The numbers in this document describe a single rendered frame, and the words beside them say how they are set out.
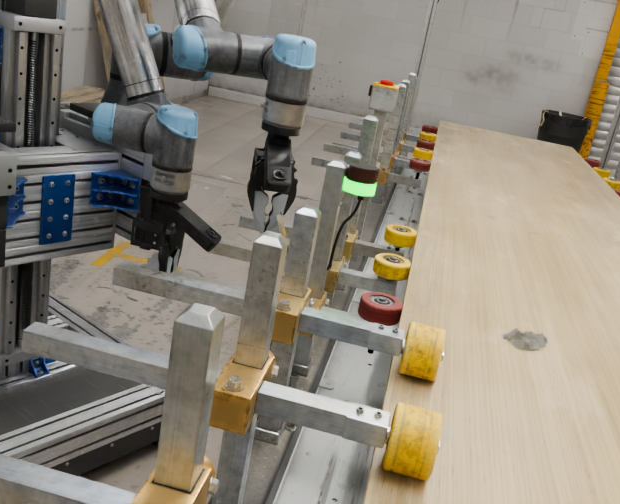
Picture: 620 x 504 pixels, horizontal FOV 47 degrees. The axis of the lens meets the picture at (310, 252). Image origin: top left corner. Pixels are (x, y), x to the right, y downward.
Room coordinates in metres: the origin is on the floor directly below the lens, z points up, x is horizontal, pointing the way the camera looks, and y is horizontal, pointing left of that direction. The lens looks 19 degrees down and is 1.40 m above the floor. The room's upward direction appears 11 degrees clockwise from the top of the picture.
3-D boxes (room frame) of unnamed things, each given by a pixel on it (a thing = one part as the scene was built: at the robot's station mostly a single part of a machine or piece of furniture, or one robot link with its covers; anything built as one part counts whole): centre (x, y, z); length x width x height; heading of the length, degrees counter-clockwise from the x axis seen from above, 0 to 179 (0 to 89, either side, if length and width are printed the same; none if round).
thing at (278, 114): (1.29, 0.09, 1.21); 0.08 x 0.08 x 0.05
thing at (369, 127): (1.79, -0.09, 0.92); 0.03 x 0.03 x 0.48; 82
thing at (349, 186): (1.29, -0.07, 1.10); 0.06 x 0.06 x 0.02
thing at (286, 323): (1.03, 0.02, 0.95); 0.13 x 0.06 x 0.05; 172
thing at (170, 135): (1.30, 0.28, 1.12); 0.09 x 0.08 x 0.11; 82
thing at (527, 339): (1.18, -0.41, 0.91); 0.09 x 0.07 x 0.02; 109
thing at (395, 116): (2.78, -0.23, 0.93); 0.03 x 0.03 x 0.48; 82
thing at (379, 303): (1.24, -0.15, 0.85); 0.08 x 0.08 x 0.11
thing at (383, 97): (2.05, -0.12, 1.18); 0.07 x 0.07 x 0.08; 82
